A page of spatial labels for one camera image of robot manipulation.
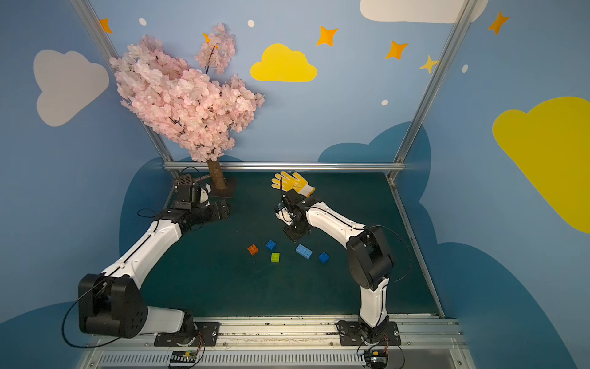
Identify right electronics board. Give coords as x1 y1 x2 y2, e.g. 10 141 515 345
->
362 350 389 369

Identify dark blue square lego brick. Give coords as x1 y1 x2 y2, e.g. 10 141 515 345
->
266 240 277 251

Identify brown plastic scoop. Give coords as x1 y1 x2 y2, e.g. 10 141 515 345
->
175 174 201 188

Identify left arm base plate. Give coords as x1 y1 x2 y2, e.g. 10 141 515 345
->
154 321 221 347

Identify yellow white work glove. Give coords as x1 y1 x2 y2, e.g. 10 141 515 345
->
271 172 316 198

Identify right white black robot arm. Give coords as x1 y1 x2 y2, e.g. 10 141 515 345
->
275 190 394 337

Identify pink cherry blossom tree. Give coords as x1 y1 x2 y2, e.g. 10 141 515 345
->
109 23 264 198

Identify rear horizontal aluminium bar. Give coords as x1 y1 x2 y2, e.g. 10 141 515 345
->
163 161 406 173

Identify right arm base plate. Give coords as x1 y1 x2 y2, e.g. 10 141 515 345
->
336 320 402 347

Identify aluminium corner post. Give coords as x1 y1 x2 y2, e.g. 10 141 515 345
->
393 0 479 167
68 0 181 178

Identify electronics board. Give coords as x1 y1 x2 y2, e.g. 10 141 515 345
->
362 350 389 369
167 351 199 369

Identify right aluminium corner post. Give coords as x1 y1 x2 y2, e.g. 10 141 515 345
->
393 0 479 167

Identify aluminium rail front frame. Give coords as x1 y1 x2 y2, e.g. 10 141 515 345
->
78 314 476 368

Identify left aluminium corner post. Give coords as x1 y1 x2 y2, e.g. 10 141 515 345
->
68 0 181 178

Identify light blue long lego brick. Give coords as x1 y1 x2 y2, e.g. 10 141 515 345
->
296 244 313 260

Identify left electronics board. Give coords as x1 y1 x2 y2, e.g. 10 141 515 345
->
167 351 199 369

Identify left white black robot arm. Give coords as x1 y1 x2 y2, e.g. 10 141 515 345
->
78 184 230 345

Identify orange square lego brick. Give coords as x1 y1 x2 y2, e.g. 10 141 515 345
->
247 244 259 256

